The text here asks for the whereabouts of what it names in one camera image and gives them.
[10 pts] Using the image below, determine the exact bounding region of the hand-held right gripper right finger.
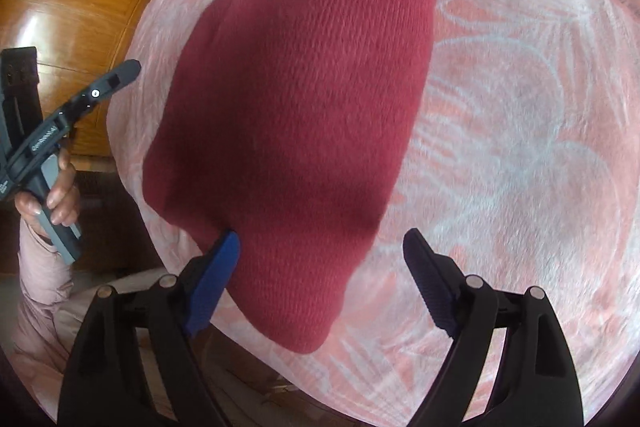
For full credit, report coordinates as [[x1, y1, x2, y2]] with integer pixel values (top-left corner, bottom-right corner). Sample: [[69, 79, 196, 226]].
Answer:
[[402, 228, 585, 427]]

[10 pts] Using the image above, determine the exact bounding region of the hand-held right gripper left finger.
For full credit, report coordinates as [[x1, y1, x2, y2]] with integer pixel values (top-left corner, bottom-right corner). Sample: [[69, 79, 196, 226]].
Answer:
[[57, 231, 242, 427]]

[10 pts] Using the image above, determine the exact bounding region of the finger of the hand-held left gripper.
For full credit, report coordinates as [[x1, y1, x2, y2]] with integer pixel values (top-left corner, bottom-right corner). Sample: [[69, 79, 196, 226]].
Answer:
[[52, 59, 142, 124]]

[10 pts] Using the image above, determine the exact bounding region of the dark red knit sweater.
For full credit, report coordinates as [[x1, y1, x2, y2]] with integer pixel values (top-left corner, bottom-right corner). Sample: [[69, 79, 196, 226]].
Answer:
[[142, 0, 455, 355]]

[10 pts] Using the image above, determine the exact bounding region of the person's left forearm pink sleeve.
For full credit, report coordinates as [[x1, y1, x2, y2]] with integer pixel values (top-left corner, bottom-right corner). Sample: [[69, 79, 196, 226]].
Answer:
[[11, 222, 76, 360]]

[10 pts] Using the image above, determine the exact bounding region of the pink floral printed blanket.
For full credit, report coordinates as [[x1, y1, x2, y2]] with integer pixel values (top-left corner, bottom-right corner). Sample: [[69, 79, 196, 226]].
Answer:
[[107, 0, 632, 427]]

